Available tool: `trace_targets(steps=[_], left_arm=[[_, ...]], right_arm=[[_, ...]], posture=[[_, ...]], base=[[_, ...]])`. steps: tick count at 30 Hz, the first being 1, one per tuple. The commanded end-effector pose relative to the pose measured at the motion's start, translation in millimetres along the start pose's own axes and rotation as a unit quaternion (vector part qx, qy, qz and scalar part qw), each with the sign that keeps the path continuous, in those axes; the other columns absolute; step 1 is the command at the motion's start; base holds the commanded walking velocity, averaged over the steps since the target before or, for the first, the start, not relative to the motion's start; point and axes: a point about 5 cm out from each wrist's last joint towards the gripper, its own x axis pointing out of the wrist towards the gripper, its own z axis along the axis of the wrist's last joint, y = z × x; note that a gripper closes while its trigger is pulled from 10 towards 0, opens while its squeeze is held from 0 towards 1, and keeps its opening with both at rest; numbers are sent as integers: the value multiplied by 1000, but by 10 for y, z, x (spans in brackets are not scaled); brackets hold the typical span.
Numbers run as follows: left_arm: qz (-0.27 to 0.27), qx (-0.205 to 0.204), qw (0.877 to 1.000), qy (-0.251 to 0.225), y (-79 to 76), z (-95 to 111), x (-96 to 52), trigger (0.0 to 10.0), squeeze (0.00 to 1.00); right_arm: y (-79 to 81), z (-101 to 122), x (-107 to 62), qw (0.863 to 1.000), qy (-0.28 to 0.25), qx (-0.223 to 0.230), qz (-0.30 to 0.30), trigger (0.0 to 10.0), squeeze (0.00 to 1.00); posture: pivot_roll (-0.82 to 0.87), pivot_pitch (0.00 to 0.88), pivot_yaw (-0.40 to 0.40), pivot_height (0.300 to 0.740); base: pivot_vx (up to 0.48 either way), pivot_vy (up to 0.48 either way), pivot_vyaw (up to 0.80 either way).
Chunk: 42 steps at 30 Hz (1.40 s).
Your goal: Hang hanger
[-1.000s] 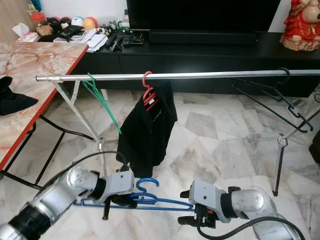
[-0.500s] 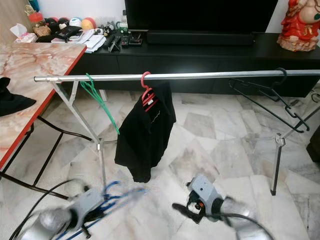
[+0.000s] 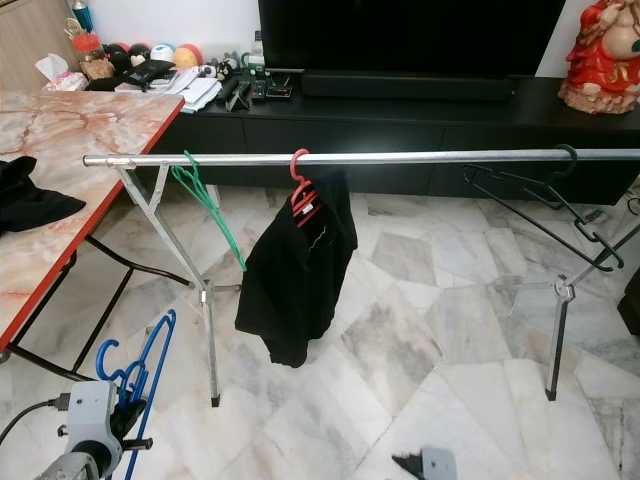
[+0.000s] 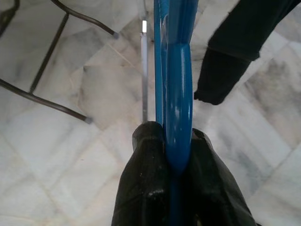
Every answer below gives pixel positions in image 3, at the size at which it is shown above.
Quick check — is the black printed shirt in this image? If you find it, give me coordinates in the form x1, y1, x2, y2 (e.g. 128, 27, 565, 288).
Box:
235, 168, 359, 368

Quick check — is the blue bottle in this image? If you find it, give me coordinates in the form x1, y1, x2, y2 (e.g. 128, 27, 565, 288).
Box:
68, 0, 94, 34

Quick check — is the green plastic hanger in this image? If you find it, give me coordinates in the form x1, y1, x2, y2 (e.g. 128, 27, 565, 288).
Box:
170, 151, 248, 271

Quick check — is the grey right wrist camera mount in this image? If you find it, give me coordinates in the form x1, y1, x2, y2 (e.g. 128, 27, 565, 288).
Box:
420, 447, 458, 480

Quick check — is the blue plastic hanger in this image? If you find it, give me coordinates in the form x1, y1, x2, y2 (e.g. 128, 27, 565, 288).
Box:
96, 308, 176, 480

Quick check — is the red laughing buddha statue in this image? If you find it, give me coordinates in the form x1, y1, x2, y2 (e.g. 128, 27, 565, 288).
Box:
558, 0, 640, 114

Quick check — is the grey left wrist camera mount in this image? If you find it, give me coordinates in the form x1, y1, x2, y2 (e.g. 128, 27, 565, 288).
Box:
65, 380, 126, 471

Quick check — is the black pouch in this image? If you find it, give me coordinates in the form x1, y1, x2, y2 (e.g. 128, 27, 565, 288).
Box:
122, 60, 176, 89

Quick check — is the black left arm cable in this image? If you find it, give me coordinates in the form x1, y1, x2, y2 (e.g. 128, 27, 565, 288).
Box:
0, 393, 73, 441

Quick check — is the black soundbar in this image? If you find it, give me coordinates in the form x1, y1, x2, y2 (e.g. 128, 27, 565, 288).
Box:
300, 70, 514, 101

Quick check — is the pink tissue box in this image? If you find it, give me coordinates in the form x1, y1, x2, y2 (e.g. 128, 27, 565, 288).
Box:
35, 53, 88, 93

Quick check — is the red plastic hanger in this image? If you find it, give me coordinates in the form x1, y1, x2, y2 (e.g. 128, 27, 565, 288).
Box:
288, 149, 323, 228

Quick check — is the black plastic hanger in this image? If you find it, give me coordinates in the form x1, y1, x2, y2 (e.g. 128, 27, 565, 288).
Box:
463, 145, 626, 273

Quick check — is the silver metal clothes rack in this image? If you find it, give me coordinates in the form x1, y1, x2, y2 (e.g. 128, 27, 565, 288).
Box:
82, 148, 640, 406

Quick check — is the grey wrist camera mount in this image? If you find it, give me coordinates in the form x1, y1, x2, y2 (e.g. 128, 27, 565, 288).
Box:
65, 380, 126, 471
420, 447, 458, 480

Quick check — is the white paper stack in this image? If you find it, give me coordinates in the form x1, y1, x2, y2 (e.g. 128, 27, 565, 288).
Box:
168, 68, 223, 113

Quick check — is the black low tv console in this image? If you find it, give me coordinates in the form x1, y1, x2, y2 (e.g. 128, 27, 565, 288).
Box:
100, 78, 640, 206

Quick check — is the brown snack basket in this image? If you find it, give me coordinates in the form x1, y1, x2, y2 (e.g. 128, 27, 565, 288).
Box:
82, 58, 116, 83

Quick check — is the black flat television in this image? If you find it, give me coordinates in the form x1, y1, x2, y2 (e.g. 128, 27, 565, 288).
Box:
258, 0, 568, 78

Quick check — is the white and teal ball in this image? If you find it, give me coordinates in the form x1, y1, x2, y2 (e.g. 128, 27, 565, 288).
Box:
150, 43, 176, 67

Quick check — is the red and yellow ball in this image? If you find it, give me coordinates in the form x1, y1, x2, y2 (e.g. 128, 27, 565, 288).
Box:
173, 44, 203, 71

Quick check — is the black white plush toy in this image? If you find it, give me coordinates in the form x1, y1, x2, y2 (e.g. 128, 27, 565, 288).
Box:
210, 58, 239, 81

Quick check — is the red lid jar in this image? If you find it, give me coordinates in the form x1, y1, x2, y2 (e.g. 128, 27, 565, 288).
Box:
72, 33, 103, 66

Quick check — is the marble table red edge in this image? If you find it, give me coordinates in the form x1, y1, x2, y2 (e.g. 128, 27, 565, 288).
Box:
0, 93, 186, 383

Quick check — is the plain black shirt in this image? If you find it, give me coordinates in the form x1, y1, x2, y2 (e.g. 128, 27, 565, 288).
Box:
0, 156, 69, 236

